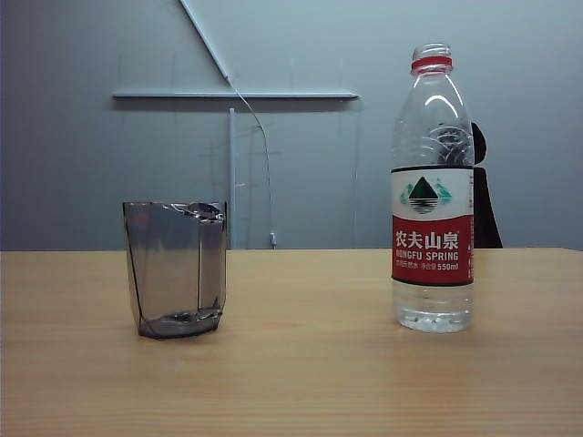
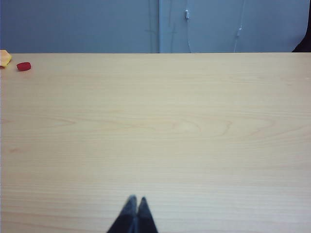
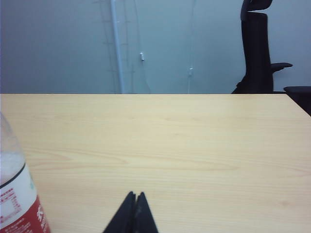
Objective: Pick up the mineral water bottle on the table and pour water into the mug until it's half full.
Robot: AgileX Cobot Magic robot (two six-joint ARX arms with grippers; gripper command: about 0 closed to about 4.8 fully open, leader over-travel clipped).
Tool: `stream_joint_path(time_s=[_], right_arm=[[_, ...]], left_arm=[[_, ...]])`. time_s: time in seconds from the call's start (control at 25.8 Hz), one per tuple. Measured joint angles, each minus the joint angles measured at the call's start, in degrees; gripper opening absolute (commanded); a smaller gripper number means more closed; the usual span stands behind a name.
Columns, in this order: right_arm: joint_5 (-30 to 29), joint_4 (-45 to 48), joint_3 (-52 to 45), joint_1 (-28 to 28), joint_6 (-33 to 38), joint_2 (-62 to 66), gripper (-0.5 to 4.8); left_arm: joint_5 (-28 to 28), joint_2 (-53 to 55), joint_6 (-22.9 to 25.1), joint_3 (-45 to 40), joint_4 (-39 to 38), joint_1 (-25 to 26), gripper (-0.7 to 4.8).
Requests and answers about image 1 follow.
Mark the slanted white wall rail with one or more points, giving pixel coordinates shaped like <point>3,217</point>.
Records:
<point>205,38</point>

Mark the short white wall rail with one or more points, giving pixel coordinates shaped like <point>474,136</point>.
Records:
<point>232,182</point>

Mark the black office chair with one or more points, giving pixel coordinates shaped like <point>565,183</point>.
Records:
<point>486,214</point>

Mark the smoky grey transparent mug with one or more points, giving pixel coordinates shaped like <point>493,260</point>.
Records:
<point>168,264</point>

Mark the Nongfu Spring mineral water bottle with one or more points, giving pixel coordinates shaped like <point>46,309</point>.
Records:
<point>430,246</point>

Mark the long white wall rail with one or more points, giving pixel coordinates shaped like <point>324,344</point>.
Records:
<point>182,95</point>

